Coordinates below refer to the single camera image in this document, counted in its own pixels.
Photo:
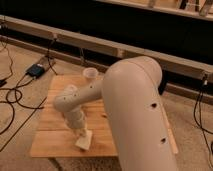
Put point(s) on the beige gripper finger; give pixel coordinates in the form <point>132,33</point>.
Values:
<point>83,135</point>

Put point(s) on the white ribbed gripper body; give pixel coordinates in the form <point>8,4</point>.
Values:
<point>75,119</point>

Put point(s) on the white sponge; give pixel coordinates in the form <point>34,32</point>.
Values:
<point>85,143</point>

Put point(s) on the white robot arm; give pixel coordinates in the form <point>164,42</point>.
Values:
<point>129,90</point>

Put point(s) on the dark blue power adapter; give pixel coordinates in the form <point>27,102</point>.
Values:
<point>35,70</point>

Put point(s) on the long beige floor rail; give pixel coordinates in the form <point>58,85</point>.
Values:
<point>170,63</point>

